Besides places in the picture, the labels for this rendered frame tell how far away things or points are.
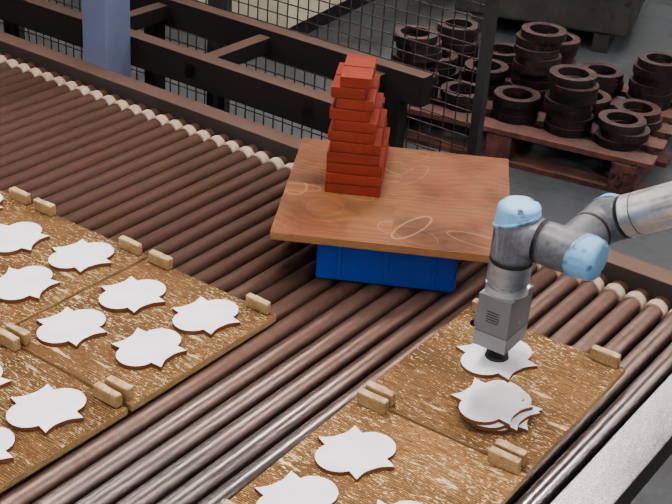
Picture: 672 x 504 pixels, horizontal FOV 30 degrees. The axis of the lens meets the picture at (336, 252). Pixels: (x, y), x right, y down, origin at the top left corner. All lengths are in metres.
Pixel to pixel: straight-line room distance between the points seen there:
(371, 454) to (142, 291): 0.67
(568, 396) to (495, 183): 0.70
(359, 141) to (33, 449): 1.02
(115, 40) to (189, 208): 0.87
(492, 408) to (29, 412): 0.81
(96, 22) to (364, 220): 1.30
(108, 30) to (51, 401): 1.64
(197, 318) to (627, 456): 0.86
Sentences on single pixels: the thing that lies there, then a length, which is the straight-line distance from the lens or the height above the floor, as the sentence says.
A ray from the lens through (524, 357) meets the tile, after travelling 2.26.
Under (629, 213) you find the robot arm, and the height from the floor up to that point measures 1.35.
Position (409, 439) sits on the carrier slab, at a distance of 2.21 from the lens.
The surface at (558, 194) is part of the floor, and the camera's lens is 5.37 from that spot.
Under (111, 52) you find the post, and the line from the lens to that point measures 3.71.
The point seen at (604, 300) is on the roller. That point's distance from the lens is 2.75.
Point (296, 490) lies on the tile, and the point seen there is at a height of 0.94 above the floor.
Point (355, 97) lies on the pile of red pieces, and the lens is 2.71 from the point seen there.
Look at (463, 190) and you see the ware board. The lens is 2.86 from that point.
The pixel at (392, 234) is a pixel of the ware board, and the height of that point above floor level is 1.04.
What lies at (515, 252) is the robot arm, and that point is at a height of 1.28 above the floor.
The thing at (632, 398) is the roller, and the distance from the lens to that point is 2.45.
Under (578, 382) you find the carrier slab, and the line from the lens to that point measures 2.43.
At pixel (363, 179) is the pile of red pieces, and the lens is 2.77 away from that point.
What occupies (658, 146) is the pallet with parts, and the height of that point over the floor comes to 0.16.
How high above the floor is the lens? 2.26
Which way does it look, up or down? 29 degrees down
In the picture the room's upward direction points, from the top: 4 degrees clockwise
